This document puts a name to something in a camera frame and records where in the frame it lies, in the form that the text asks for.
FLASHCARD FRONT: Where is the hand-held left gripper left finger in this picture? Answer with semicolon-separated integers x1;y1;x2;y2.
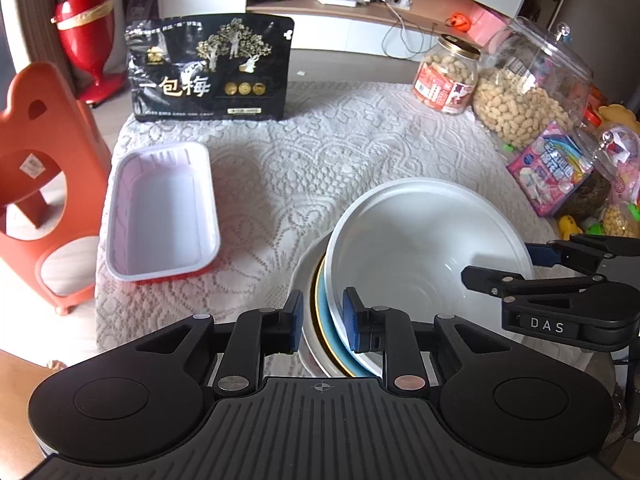
134;290;305;402

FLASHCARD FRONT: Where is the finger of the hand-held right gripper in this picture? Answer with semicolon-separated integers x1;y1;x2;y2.
524;232;640;274
460;265;603;312

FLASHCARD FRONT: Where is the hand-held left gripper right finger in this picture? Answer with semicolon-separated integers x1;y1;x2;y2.
341;287;507;402

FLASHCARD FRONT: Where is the white bottom plate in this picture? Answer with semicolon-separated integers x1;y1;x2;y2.
289;244;337;380

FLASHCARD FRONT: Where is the blue rimmed plate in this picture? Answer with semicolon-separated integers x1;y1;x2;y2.
314;259;372;380

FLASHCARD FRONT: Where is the white bowl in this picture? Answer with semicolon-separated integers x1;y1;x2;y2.
324;177;537;377

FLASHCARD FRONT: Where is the yellow toy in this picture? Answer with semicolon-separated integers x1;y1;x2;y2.
557;214;585;242

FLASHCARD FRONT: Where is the glass jar of dark seeds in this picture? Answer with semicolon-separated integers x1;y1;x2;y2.
552;129;640;222

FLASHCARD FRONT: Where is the bag of yellow popcorn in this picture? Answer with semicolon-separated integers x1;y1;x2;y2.
599;202;640;239

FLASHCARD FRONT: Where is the pink marshmallow packet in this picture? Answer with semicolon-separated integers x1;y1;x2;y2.
505;120;596;219

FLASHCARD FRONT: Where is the clear bag of candy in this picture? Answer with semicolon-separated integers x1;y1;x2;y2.
597;127;640;206

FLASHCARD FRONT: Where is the large round glass peanut jar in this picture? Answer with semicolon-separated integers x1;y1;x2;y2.
472;16;596;152

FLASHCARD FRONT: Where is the white plastic tray red outside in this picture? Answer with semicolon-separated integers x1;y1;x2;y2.
103;141;222;287

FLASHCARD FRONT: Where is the white lace tablecloth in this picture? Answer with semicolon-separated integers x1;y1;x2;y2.
94;79;621;368

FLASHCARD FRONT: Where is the small peanut jar gold lid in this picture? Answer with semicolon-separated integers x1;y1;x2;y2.
412;33;482;116

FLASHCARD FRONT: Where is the pink box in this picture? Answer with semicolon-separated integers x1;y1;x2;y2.
469;4;517;49

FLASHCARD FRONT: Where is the orange pumpkin toy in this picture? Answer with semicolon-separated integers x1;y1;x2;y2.
446;11;474;34

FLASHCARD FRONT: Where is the black snack bag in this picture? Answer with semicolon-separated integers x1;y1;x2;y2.
124;14;296;124

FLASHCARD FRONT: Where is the orange plastic child chair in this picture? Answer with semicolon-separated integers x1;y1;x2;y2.
0;62;114;318

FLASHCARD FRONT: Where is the red trash can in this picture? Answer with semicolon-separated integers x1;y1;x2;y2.
50;0;129;107

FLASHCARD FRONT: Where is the grey power cable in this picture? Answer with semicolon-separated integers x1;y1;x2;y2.
382;0;441;57

